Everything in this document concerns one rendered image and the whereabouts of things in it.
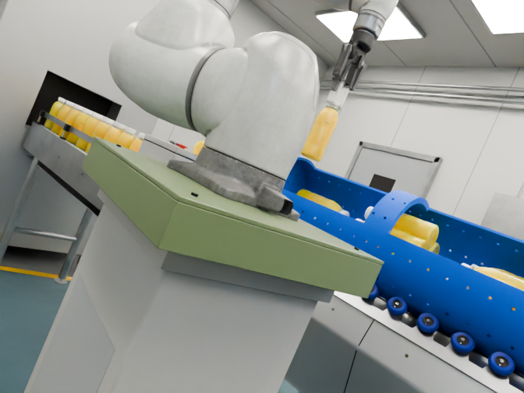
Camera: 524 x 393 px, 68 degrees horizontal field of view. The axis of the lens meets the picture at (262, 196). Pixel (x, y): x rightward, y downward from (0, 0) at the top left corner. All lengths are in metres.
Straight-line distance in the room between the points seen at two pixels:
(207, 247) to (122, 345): 0.19
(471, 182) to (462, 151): 0.40
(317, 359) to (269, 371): 0.41
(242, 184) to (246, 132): 0.08
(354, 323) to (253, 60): 0.66
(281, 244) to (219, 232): 0.09
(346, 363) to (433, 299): 0.26
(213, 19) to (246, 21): 5.35
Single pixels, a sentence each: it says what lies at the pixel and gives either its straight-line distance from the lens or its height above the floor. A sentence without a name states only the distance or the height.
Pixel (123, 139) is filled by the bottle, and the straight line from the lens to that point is 1.82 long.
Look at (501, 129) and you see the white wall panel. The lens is 4.99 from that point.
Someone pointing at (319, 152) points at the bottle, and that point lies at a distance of 1.22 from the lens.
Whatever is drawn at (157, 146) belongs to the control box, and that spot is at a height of 1.07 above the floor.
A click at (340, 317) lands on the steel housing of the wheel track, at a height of 0.87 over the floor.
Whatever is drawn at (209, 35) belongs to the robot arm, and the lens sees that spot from 0.72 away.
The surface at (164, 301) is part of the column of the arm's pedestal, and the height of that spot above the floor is 0.92.
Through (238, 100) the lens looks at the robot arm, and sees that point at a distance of 0.61.
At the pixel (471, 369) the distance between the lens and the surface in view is 0.96.
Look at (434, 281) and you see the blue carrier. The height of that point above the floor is 1.05.
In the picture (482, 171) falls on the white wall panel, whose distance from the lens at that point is 4.86.
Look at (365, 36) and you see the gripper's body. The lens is 1.31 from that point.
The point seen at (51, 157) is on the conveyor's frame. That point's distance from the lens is 2.29.
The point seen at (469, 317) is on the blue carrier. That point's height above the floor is 1.02.
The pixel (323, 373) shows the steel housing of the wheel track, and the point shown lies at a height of 0.72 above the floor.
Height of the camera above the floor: 1.10
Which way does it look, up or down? 2 degrees down
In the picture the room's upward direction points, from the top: 24 degrees clockwise
